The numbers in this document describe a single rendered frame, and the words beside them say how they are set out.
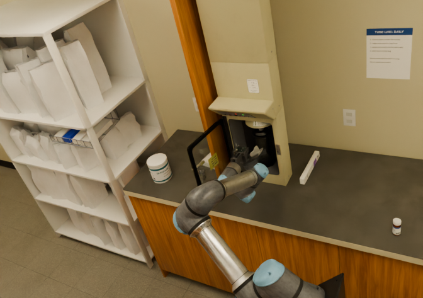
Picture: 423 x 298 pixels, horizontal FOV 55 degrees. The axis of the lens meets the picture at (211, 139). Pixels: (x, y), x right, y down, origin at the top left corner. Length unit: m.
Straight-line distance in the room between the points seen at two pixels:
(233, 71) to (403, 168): 1.10
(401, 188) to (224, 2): 1.32
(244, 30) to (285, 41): 0.49
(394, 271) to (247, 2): 1.43
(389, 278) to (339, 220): 0.36
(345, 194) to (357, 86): 0.59
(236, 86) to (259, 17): 0.40
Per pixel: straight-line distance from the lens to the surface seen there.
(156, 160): 2.59
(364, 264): 2.24
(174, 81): 2.92
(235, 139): 2.36
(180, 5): 2.00
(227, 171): 2.04
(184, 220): 1.72
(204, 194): 1.66
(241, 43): 1.99
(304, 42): 2.36
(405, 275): 2.23
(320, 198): 2.31
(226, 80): 2.12
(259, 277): 1.60
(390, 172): 2.47
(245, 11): 1.91
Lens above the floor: 2.53
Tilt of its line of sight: 33 degrees down
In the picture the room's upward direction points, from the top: 14 degrees counter-clockwise
